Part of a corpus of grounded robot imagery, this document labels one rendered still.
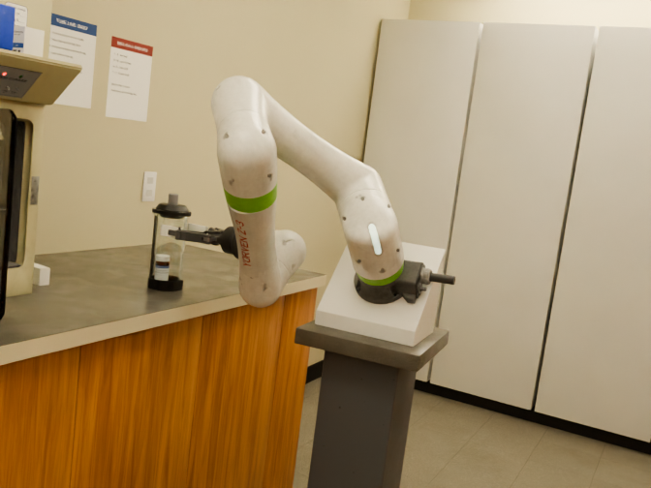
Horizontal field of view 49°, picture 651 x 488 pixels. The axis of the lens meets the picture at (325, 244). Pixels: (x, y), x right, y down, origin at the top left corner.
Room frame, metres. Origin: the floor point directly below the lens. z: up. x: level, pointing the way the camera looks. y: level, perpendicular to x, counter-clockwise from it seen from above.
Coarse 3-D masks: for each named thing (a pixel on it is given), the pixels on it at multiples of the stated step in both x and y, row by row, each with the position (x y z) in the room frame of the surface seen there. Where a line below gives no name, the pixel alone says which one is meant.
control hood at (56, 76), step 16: (0, 48) 1.51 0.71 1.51; (0, 64) 1.53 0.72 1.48; (16, 64) 1.56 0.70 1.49; (32, 64) 1.59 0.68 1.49; (48, 64) 1.62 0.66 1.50; (64, 64) 1.66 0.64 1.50; (48, 80) 1.66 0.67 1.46; (64, 80) 1.70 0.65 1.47; (0, 96) 1.61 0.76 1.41; (32, 96) 1.67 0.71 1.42; (48, 96) 1.71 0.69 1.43
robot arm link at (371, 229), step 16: (368, 192) 1.73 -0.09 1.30; (352, 208) 1.71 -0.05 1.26; (368, 208) 1.69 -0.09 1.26; (384, 208) 1.69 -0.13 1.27; (352, 224) 1.67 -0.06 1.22; (368, 224) 1.65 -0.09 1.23; (384, 224) 1.65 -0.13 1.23; (352, 240) 1.66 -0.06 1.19; (368, 240) 1.64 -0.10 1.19; (384, 240) 1.64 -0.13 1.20; (400, 240) 1.71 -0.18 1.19; (352, 256) 1.71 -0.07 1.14; (368, 256) 1.67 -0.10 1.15; (384, 256) 1.67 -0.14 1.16; (400, 256) 1.72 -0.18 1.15; (368, 272) 1.71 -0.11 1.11; (384, 272) 1.71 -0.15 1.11; (400, 272) 1.76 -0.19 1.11
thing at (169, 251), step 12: (156, 216) 1.98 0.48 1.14; (168, 216) 1.97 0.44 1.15; (180, 216) 1.97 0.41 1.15; (156, 228) 1.98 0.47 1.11; (156, 240) 1.97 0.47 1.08; (168, 240) 1.97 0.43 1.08; (180, 240) 1.99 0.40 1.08; (156, 252) 1.97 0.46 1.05; (168, 252) 1.97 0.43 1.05; (180, 252) 1.99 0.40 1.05; (156, 264) 1.97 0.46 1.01; (168, 264) 1.97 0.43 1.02; (180, 264) 1.99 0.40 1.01; (156, 276) 1.97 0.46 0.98; (168, 276) 1.97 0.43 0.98; (180, 276) 2.00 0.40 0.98
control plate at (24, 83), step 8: (0, 72) 1.55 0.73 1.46; (8, 72) 1.56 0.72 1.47; (16, 72) 1.58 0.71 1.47; (24, 72) 1.59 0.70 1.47; (32, 72) 1.61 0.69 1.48; (0, 80) 1.57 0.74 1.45; (8, 80) 1.58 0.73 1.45; (16, 80) 1.60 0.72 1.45; (24, 80) 1.61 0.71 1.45; (32, 80) 1.63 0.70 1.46; (0, 88) 1.59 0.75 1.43; (24, 88) 1.63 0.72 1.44; (8, 96) 1.62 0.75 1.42; (16, 96) 1.64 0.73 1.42
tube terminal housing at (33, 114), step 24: (0, 0) 1.63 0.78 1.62; (24, 0) 1.69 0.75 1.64; (48, 0) 1.75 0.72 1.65; (48, 24) 1.75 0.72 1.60; (48, 48) 1.76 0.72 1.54; (24, 120) 1.73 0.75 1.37; (24, 144) 1.74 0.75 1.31; (24, 168) 1.75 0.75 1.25; (24, 192) 1.75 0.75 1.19; (24, 216) 1.76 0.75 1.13; (24, 240) 1.76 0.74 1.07; (24, 264) 1.73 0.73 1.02; (24, 288) 1.74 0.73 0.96
